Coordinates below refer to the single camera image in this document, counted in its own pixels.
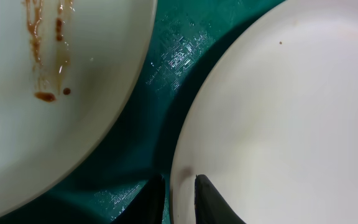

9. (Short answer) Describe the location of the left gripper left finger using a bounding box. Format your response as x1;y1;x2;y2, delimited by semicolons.
111;174;165;224

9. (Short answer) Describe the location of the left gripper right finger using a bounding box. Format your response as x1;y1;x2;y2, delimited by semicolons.
195;174;246;224

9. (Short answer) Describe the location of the large white plate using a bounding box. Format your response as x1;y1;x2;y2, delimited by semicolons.
170;0;358;223

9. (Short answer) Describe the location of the teal plastic tray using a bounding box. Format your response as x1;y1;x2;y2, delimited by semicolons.
0;0;280;223

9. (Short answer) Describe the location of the small white stained plate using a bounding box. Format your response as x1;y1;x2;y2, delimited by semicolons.
0;0;157;217

